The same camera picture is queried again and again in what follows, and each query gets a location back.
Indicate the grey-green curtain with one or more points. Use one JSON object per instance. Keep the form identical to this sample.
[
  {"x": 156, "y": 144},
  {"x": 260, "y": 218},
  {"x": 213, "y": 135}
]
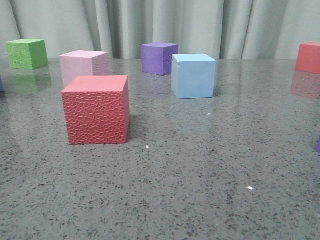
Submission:
[{"x": 223, "y": 29}]

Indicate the textured red foam cube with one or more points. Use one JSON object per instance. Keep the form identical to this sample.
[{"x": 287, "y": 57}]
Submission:
[{"x": 97, "y": 109}]

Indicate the green foam cube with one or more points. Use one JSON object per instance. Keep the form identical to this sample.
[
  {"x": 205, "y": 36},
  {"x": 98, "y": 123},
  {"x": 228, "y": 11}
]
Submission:
[{"x": 27, "y": 54}]

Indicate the light blue foam cube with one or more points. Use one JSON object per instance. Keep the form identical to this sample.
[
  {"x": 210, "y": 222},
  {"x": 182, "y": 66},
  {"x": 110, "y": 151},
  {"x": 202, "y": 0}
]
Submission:
[
  {"x": 193, "y": 76},
  {"x": 2, "y": 89}
]

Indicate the purple foam cube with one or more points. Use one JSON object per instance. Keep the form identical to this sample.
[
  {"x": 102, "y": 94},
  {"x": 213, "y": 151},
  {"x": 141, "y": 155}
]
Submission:
[{"x": 156, "y": 57}]

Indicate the pink foam cube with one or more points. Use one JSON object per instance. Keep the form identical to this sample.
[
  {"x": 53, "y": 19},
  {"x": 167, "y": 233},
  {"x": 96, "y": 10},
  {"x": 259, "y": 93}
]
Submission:
[{"x": 83, "y": 63}]

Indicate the large purple foam block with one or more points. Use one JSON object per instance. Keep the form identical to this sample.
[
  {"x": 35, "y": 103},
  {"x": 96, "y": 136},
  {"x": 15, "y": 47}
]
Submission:
[{"x": 318, "y": 146}]

